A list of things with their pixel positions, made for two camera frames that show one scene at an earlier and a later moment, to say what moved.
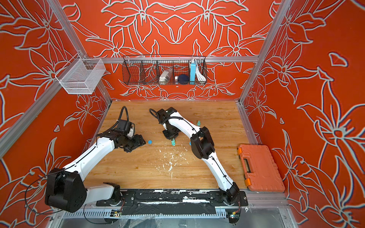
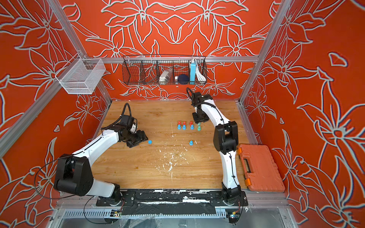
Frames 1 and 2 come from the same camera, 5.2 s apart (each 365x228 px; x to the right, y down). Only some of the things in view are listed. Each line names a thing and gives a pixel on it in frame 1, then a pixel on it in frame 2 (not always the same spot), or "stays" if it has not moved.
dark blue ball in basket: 183,79 stays
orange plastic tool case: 261,172 stays
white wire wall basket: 81,76 stays
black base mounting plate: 172,202 stays
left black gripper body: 134,142 to 135,138
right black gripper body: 171,133 to 200,117
